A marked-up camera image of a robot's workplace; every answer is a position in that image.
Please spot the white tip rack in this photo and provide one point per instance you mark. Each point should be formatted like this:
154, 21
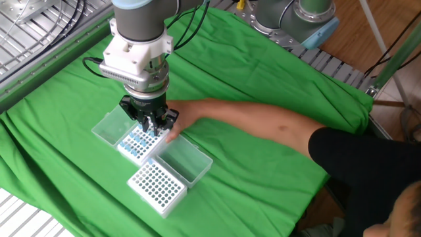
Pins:
158, 187

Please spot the clear plastic rack lid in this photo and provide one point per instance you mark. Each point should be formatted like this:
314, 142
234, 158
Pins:
184, 161
112, 128

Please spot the person's right hand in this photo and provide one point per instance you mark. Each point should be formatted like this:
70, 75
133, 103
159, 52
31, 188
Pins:
189, 113

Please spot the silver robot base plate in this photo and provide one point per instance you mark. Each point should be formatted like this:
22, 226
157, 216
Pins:
283, 41

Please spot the silver perforated mounting plate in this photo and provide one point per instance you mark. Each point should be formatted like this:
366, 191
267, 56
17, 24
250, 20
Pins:
29, 8

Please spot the person's head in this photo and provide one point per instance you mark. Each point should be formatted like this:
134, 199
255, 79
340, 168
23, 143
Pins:
404, 214

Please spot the green tinted frame post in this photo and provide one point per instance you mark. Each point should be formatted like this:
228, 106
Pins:
399, 56

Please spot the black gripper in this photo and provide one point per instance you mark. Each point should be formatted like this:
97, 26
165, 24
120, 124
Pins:
148, 106

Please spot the green cloth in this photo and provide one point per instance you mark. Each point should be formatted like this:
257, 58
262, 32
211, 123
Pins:
263, 66

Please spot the silver finned wrist box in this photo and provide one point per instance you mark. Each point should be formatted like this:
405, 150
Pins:
125, 77

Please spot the white rack with many tips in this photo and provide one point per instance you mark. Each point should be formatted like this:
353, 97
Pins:
158, 146

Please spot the yellow clip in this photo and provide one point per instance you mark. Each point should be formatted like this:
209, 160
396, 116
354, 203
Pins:
241, 4

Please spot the olive green trousers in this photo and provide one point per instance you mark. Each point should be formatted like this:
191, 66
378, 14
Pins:
325, 230

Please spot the grey aluminium frame rail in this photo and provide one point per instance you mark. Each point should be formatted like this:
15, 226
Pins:
33, 77
378, 128

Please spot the dark chair base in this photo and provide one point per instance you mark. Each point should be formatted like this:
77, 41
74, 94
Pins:
411, 131

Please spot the brown wooden bar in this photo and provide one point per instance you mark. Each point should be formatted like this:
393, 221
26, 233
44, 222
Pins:
388, 103

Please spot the white pole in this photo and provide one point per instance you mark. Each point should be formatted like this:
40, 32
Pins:
381, 49

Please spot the silver round wrist coupling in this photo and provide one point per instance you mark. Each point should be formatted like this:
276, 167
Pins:
158, 79

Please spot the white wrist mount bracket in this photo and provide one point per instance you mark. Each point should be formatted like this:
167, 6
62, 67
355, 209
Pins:
128, 56

